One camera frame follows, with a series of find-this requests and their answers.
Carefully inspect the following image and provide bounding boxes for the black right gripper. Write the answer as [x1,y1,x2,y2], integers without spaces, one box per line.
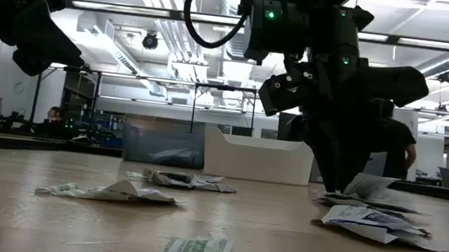
[247,0,439,203]

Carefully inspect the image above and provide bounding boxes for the red print white packet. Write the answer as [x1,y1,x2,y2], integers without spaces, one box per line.
[342,170,400,205]

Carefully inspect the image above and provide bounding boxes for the person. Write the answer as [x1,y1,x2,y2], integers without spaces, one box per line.
[39,105,67,139]
[365,98,424,182]

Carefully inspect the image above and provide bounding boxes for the black computer monitor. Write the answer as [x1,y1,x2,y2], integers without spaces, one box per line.
[275,111,310,145]

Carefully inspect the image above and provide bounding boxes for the white paper packet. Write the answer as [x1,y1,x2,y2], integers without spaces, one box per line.
[190,172,240,196]
[312,189,421,217]

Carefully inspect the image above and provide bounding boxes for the white pillar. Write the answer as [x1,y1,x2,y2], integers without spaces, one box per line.
[383,107,425,184]

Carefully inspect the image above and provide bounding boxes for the white plastic bin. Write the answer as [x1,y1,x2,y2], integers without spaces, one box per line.
[200,125,318,189]

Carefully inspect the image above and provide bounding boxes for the black overhead light bar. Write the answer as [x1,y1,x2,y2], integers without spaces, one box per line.
[63,0,449,52]

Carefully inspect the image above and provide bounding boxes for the blue storage shelf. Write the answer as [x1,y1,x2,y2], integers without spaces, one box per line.
[94,110,128,150]

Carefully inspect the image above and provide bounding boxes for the grey office chair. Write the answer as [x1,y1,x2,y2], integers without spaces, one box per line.
[436,166,449,190]

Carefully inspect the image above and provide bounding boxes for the black vertical post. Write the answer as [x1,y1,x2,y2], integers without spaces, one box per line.
[27,70,44,133]

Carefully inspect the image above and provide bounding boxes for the black metal stand frame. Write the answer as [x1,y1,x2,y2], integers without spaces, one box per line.
[188,81,259,141]

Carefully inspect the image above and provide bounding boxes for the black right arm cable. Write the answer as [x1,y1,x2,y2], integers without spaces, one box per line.
[179,0,291,59]

